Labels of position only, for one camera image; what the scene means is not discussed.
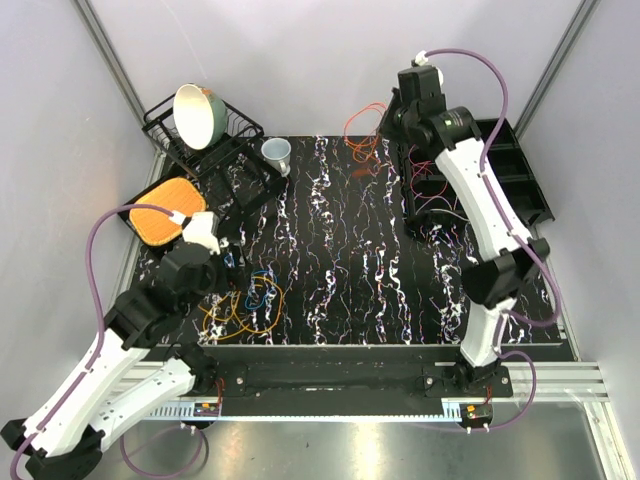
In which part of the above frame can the blue cable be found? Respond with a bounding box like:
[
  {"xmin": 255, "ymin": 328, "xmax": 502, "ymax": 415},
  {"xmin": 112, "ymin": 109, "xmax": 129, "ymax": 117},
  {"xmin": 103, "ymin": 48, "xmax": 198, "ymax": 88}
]
[{"xmin": 227, "ymin": 252, "xmax": 279, "ymax": 311}]

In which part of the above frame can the brown cable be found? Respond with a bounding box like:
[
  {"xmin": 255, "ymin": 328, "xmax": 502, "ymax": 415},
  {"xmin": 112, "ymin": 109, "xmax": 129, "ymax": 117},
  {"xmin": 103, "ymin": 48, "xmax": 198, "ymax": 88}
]
[{"xmin": 249, "ymin": 255, "xmax": 291, "ymax": 281}]

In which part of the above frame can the purple pink cable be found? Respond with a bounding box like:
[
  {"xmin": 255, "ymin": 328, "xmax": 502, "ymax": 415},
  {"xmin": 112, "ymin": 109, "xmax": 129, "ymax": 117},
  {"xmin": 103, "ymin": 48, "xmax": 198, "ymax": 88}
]
[{"xmin": 414, "ymin": 189, "xmax": 471, "ymax": 221}]

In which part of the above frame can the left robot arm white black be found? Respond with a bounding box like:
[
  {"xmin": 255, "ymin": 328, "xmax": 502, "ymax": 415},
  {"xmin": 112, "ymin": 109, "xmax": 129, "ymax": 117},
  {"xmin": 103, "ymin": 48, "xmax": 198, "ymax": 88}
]
[{"xmin": 1, "ymin": 242, "xmax": 246, "ymax": 479}]

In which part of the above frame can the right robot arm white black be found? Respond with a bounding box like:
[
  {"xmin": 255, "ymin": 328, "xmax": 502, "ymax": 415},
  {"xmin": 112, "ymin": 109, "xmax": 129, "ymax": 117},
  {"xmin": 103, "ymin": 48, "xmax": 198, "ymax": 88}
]
[{"xmin": 379, "ymin": 65, "xmax": 550, "ymax": 397}]

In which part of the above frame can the black bin near left column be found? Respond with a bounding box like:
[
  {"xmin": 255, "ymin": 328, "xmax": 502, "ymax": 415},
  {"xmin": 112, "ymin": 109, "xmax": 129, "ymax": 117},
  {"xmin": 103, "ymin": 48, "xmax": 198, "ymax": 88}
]
[{"xmin": 401, "ymin": 179, "xmax": 469, "ymax": 238}]

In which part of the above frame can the black bin far right column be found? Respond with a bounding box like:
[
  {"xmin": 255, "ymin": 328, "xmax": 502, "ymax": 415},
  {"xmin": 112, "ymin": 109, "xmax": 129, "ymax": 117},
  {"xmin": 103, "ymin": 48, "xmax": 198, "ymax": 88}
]
[{"xmin": 476, "ymin": 118, "xmax": 518, "ymax": 150}]

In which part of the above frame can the black bin middle right column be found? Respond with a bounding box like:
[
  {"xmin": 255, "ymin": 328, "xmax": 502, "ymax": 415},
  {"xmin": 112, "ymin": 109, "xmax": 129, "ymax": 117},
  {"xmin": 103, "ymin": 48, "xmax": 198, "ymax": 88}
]
[{"xmin": 488, "ymin": 148, "xmax": 531, "ymax": 180}]

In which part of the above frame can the black bin near right column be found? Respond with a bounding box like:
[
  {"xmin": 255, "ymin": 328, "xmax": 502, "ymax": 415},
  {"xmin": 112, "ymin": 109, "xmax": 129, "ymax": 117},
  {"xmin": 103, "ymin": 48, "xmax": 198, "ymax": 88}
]
[{"xmin": 501, "ymin": 176, "xmax": 555, "ymax": 227}]

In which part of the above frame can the light blue cup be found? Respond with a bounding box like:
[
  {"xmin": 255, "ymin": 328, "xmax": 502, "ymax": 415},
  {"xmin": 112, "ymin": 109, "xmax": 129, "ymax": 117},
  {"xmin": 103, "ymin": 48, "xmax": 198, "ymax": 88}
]
[{"xmin": 261, "ymin": 137, "xmax": 291, "ymax": 177}]

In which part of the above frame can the cream green bowl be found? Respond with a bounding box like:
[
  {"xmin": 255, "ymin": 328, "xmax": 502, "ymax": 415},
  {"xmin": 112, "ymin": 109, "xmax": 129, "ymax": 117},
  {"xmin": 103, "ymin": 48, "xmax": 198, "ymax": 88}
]
[{"xmin": 173, "ymin": 83, "xmax": 228, "ymax": 150}]

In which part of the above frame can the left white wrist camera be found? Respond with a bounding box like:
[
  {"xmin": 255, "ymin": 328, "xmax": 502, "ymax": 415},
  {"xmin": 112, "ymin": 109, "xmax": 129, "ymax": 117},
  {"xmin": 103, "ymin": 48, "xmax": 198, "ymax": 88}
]
[{"xmin": 182, "ymin": 211, "xmax": 221, "ymax": 254}]

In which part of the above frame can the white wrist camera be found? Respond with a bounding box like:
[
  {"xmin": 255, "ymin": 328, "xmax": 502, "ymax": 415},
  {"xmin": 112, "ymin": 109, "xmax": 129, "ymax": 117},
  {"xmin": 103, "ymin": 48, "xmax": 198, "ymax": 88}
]
[
  {"xmin": 182, "ymin": 211, "xmax": 221, "ymax": 254},
  {"xmin": 411, "ymin": 50, "xmax": 444, "ymax": 86}
]

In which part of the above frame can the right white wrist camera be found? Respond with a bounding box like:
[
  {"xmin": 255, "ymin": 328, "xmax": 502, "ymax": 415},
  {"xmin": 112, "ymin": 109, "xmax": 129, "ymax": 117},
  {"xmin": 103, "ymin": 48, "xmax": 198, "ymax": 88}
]
[{"xmin": 411, "ymin": 50, "xmax": 444, "ymax": 86}]

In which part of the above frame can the left purple robot hose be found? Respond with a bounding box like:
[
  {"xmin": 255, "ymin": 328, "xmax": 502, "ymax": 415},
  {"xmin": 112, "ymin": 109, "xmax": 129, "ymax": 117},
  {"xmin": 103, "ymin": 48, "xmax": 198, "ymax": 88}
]
[{"xmin": 10, "ymin": 208, "xmax": 209, "ymax": 479}]

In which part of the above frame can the black wire dish rack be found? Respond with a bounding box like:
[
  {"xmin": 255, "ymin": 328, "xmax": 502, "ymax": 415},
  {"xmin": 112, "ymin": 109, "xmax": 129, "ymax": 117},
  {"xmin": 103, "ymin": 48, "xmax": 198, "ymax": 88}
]
[{"xmin": 142, "ymin": 96, "xmax": 287, "ymax": 225}]

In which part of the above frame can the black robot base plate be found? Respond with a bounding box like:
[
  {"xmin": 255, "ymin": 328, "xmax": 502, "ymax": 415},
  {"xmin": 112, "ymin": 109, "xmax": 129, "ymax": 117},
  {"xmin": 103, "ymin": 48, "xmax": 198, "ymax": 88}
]
[{"xmin": 204, "ymin": 345, "xmax": 513, "ymax": 420}]

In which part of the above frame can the aluminium rail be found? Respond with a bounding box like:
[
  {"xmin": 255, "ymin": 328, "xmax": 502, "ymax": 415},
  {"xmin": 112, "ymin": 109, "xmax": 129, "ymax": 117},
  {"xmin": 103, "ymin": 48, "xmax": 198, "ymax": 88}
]
[{"xmin": 100, "ymin": 362, "xmax": 608, "ymax": 419}]

